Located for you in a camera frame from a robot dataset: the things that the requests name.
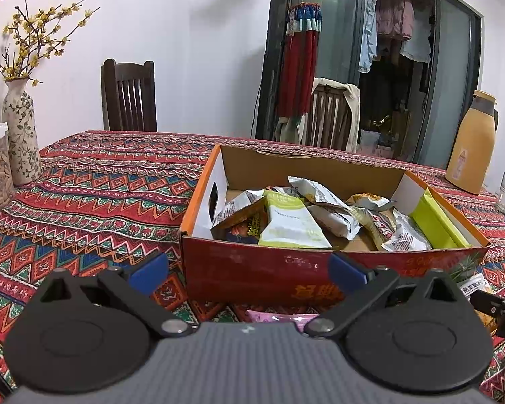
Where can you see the light blue shirt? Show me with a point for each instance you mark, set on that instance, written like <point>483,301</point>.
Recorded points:
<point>367,38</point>

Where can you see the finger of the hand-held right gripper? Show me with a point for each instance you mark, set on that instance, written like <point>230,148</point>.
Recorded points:
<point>492,305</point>

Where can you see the small white snack packet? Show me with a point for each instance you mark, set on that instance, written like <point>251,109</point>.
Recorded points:
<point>406,237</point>

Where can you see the wooden chair with jacket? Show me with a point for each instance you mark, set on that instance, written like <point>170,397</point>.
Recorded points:
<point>328,118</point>

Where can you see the dark wooden chair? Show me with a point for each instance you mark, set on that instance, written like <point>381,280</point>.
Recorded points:
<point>128,96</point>

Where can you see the yellow flower branches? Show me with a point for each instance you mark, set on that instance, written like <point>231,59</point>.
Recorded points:
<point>38,33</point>

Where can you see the gold snack packet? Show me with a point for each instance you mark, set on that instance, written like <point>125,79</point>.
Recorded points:
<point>368,200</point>

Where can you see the white cracker snack packet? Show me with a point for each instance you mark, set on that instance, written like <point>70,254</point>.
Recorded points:
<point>328,202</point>

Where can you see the dark framed sliding glass door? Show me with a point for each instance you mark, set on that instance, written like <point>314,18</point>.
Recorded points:
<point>450,71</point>

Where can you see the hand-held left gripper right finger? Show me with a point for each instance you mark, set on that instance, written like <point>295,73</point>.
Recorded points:
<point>345,273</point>

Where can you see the orange cardboard box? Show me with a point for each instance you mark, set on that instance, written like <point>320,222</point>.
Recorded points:
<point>244,273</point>

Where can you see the floral ceramic vase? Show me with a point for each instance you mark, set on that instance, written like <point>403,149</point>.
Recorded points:
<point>23,143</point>

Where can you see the pink hanging clothes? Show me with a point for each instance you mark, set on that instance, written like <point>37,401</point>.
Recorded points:
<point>393,17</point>

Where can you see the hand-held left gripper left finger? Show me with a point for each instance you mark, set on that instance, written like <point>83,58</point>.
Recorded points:
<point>147,269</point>

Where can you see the red hanging tassel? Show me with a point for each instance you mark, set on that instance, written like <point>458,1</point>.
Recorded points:
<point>298,63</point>

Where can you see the pink snack packet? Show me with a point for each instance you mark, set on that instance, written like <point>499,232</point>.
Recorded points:
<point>277,319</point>

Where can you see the white hanging garment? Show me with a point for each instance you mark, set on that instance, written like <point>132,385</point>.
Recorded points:
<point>416,42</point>

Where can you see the dark orange snack packet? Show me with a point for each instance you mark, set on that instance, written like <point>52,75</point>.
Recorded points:
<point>246,229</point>

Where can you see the yellow thermos jug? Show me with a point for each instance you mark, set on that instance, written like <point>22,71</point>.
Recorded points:
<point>471,151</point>

